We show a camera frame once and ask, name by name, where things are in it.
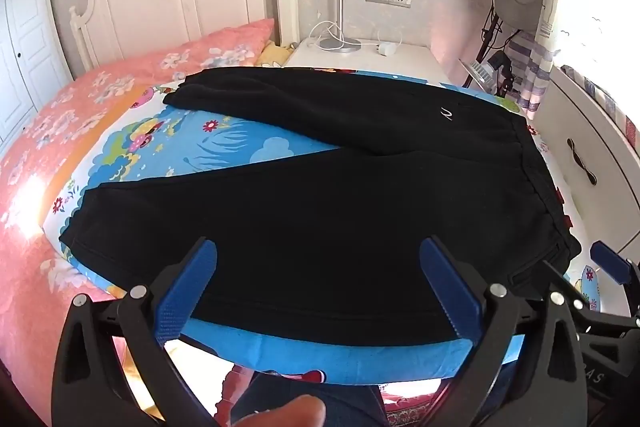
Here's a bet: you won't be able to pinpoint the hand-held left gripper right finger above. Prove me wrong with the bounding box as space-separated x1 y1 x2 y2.
419 235 588 427

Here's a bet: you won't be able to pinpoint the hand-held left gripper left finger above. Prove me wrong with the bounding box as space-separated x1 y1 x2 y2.
51 237 236 427

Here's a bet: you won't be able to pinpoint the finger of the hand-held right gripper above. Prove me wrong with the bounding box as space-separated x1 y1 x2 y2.
541 260 616 333
589 241 640 308

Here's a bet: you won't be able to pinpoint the black pants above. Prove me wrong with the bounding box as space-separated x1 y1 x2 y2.
59 67 583 348

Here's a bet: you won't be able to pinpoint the person's left hand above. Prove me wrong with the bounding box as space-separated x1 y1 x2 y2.
247 394 328 427

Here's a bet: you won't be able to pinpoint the red patterned rug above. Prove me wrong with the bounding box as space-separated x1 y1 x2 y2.
380 382 451 427

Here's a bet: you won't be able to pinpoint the white drawer cabinet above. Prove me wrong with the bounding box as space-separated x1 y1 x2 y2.
530 67 640 258

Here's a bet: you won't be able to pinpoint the blue cartoon printed blanket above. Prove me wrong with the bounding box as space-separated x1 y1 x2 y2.
42 67 601 388

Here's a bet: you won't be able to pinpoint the pink floral bed sheet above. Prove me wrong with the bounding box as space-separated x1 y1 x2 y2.
0 52 186 427

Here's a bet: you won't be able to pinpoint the small round light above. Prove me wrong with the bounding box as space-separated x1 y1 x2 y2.
459 59 496 94

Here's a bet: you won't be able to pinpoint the white nightstand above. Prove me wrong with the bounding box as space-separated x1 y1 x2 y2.
282 39 453 88

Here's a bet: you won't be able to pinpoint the pink floral pillow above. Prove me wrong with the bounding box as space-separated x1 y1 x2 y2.
150 18 276 72

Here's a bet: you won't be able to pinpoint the yellow pillow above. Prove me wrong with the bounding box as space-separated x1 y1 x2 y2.
255 42 296 68

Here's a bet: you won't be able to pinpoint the black lamp stand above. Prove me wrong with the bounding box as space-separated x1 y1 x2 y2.
462 7 521 98

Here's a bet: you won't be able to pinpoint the white wardrobe door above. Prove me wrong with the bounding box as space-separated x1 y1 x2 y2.
0 0 73 148

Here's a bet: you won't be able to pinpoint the dark drawer handle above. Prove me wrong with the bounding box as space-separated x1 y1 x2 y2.
566 138 597 186

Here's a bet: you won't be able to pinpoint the white charger cable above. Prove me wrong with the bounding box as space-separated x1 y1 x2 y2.
308 21 401 52

